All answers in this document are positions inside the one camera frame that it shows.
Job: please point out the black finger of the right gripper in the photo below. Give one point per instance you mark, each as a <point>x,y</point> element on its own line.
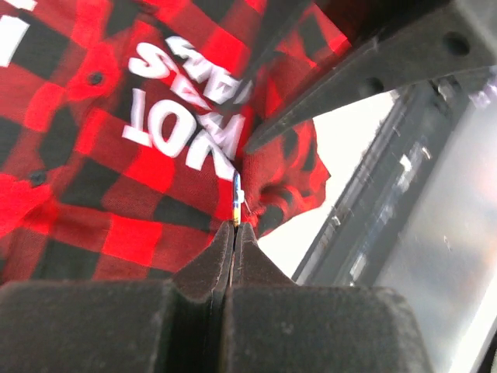
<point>279,18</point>
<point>395,44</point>

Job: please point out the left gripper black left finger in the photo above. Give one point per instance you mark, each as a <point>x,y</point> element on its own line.
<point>119,326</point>

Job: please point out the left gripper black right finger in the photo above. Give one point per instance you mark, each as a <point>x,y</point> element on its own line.
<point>271,324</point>

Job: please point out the round pin badge brooch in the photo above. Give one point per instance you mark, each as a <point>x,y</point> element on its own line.
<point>238,199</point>

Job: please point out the red black plaid shirt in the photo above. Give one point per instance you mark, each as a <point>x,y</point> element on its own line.
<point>119,139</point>

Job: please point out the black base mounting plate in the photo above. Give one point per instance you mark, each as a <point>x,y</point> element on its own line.
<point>363,227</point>

